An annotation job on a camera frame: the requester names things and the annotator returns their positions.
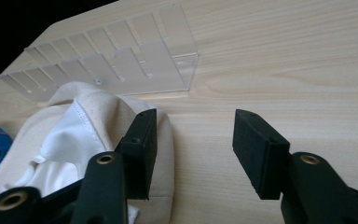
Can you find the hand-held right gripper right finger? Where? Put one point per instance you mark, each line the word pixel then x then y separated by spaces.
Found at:
pixel 258 155

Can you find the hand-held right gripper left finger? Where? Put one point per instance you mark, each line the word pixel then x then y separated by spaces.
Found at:
pixel 140 155

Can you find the beige cap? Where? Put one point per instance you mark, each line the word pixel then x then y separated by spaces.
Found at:
pixel 74 130

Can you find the clear acrylic slotted rack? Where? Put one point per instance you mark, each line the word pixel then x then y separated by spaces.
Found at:
pixel 112 62

